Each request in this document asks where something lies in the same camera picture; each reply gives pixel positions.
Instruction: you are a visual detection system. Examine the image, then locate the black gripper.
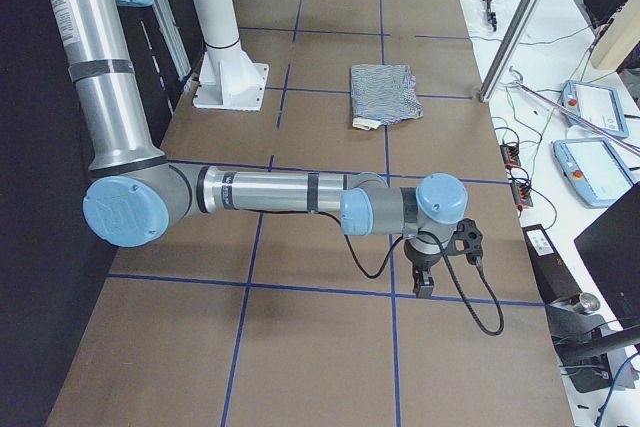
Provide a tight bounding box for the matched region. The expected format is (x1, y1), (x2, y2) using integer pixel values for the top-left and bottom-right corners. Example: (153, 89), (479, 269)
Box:
(403, 241), (442, 298)

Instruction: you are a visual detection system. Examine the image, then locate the blue white striped polo shirt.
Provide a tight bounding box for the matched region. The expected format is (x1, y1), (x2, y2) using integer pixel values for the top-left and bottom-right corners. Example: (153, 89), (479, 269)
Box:
(350, 64), (424, 131)

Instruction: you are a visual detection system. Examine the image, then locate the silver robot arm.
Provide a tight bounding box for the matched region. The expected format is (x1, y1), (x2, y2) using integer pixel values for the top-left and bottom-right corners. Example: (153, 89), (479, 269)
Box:
(1, 0), (268, 305)

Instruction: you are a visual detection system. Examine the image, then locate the black power strip box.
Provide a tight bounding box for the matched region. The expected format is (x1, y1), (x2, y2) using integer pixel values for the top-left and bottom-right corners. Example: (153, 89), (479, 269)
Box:
(522, 224), (582, 304)

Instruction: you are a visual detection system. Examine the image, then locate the lower orange connector block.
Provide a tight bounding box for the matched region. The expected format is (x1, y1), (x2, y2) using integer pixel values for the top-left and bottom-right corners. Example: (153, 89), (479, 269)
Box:
(510, 180), (533, 211)

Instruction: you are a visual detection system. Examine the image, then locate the orange connector block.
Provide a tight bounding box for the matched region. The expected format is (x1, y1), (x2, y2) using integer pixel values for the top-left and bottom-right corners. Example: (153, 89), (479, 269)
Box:
(510, 180), (533, 211)
(499, 143), (522, 169)

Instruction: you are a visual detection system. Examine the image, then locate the upper orange connector block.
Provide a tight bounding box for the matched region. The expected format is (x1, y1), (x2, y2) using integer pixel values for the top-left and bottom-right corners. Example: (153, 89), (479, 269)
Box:
(499, 143), (522, 169)

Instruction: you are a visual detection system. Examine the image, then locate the black monitor corner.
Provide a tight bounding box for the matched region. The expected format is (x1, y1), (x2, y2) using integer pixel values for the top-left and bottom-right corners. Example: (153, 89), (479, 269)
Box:
(574, 184), (640, 318)

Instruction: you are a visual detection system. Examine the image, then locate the lower blue teach pendant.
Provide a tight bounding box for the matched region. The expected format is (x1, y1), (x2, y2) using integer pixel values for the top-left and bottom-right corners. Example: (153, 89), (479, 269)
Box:
(552, 137), (636, 208)

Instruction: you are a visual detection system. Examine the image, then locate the blue teach pendant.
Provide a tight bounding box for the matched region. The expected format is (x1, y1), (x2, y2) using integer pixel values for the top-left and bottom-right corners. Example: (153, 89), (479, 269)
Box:
(561, 80), (629, 139)
(552, 137), (636, 208)

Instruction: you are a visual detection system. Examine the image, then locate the metal rod with hook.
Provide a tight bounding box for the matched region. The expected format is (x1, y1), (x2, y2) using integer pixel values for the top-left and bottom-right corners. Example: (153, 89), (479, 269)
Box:
(509, 67), (639, 156)

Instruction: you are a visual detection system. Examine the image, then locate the upper blue teach pendant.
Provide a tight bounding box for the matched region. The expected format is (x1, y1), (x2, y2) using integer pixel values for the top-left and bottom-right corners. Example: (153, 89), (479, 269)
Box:
(561, 80), (629, 139)

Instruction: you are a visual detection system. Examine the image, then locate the beige wooden board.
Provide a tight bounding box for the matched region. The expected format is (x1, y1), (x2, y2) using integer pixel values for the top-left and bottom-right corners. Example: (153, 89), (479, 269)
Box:
(591, 0), (640, 70)

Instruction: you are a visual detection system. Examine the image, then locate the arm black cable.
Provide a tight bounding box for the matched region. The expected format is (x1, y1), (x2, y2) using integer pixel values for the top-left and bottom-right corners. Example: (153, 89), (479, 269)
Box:
(319, 211), (505, 336)

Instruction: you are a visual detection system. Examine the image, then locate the wrist black camera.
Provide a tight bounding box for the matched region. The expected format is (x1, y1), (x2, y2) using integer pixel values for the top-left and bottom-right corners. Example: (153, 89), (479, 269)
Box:
(445, 218), (484, 269)

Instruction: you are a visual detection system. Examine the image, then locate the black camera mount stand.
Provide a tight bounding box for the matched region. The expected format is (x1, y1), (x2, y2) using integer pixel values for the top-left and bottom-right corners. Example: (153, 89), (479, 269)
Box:
(545, 292), (639, 393)

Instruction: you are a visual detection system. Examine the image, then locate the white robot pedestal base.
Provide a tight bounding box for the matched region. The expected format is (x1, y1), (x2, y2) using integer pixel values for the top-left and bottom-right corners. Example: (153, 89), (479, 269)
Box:
(193, 0), (269, 111)

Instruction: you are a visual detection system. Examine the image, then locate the aluminium frame post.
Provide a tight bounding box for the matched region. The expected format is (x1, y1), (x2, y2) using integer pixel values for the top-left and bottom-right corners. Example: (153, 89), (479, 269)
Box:
(478, 0), (541, 103)

